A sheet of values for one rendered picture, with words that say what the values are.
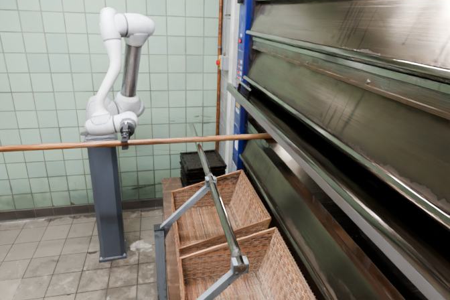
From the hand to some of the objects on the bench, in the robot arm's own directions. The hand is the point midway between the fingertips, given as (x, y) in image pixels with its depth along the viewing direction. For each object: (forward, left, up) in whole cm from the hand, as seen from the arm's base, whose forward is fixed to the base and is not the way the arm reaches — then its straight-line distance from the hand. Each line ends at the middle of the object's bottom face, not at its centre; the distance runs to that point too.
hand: (124, 142), depth 158 cm
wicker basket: (+3, +47, -62) cm, 78 cm away
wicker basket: (+64, +42, -62) cm, 98 cm away
